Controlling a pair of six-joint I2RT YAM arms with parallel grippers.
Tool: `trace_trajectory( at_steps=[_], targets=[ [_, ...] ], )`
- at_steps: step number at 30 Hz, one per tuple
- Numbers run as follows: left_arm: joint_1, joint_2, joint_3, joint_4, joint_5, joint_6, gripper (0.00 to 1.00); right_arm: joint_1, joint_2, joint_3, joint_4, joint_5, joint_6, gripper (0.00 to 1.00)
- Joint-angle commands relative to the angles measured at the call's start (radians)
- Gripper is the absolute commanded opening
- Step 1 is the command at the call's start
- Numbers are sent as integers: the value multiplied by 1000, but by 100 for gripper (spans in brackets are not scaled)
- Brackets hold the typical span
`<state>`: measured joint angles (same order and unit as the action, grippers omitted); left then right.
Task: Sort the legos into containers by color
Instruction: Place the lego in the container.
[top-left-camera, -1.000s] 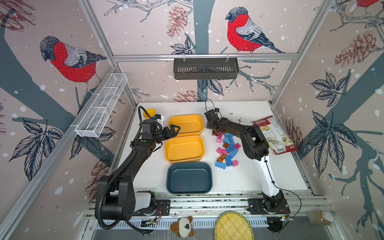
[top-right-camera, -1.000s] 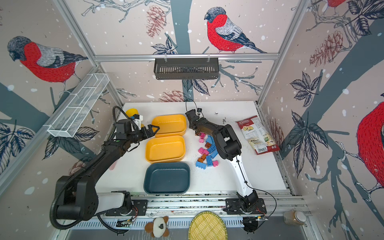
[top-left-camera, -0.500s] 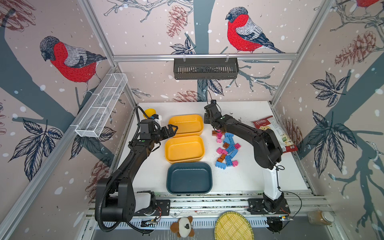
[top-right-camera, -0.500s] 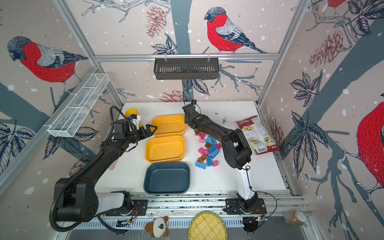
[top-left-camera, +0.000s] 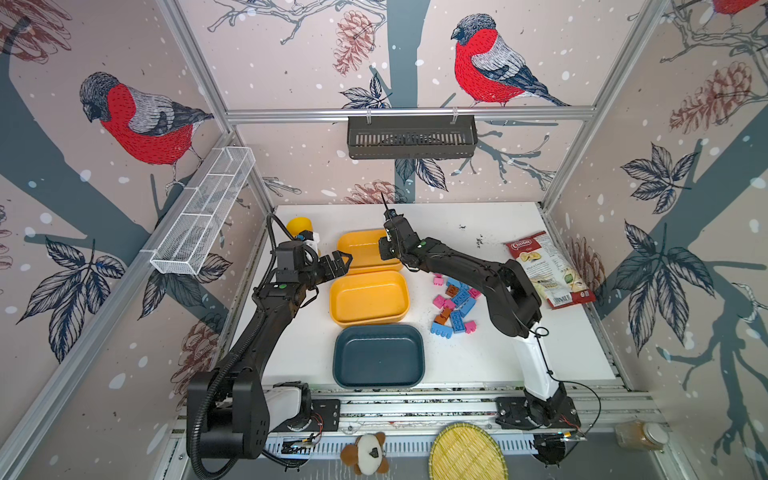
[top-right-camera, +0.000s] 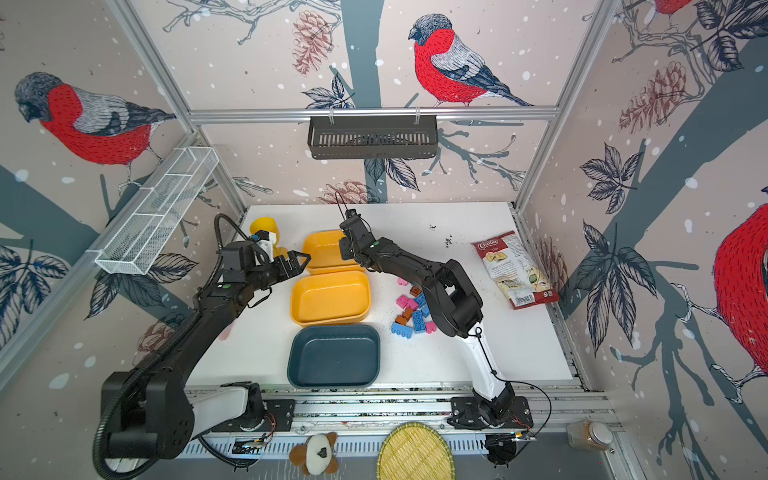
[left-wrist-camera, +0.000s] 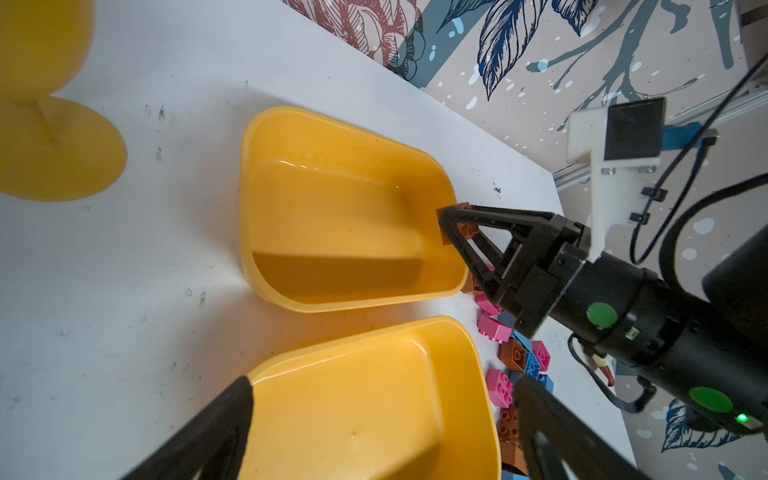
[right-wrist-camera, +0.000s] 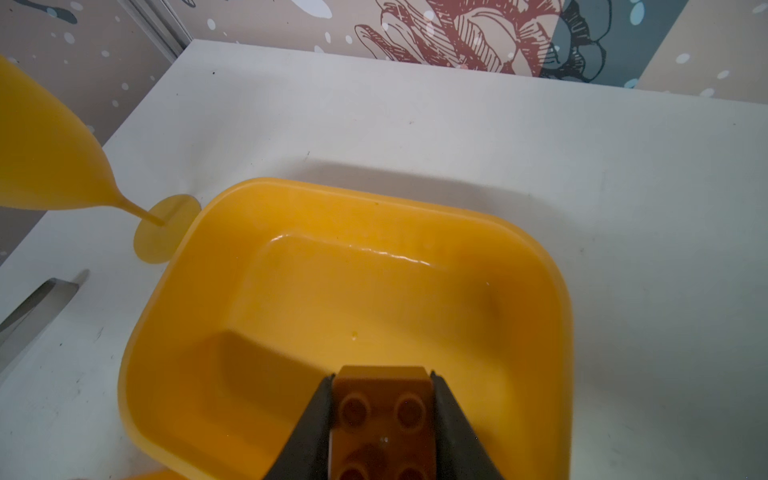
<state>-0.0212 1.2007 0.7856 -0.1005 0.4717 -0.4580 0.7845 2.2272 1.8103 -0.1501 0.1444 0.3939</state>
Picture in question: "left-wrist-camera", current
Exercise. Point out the near yellow plastic bin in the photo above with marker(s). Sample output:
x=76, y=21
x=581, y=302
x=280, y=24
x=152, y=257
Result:
x=403, y=402

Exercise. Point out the pink lego brick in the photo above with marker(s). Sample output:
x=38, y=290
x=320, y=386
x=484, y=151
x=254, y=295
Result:
x=493, y=329
x=487, y=307
x=500, y=389

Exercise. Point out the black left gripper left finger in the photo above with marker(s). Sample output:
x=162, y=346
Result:
x=211, y=446

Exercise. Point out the far yellow plastic bin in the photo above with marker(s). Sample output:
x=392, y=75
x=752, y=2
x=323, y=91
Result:
x=333, y=217

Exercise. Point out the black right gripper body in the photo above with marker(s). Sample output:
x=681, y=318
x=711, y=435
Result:
x=545, y=254

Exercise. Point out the yellow plastic bin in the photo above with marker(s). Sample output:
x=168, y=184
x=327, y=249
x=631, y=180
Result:
x=333, y=217
x=403, y=402

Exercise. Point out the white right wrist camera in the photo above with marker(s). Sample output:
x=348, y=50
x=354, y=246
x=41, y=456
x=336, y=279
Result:
x=621, y=144

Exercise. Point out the yellow plastic goblet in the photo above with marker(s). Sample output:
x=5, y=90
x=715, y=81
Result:
x=52, y=149

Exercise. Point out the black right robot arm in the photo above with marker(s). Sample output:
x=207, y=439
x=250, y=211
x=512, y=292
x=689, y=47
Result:
x=710, y=353

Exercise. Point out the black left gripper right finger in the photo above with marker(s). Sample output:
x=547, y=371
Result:
x=558, y=445

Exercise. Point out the brown lego brick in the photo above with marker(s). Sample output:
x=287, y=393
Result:
x=508, y=426
x=513, y=355
x=467, y=230

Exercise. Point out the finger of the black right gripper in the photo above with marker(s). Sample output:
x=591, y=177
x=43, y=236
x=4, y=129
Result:
x=518, y=222
x=487, y=258

